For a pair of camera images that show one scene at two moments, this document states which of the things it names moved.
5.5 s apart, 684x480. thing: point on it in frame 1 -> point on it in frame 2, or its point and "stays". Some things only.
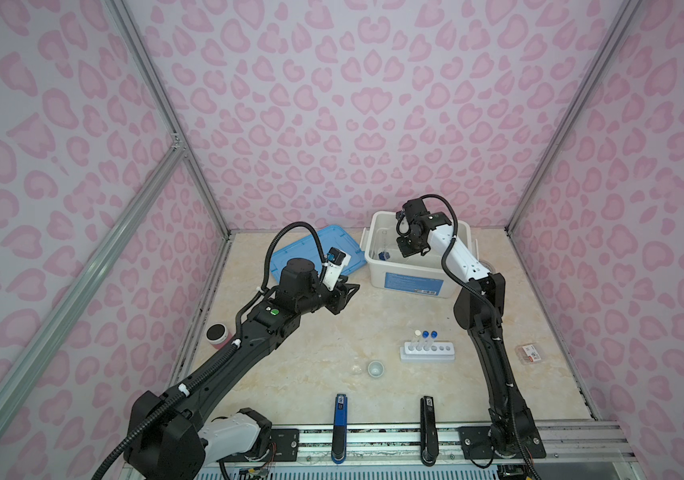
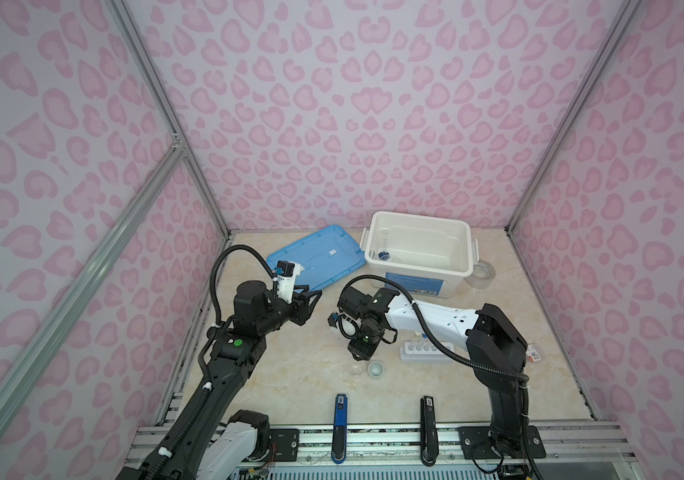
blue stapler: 339,429 stays
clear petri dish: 398,258 stays
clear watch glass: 356,368 stays
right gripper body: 410,244 -> 364,341
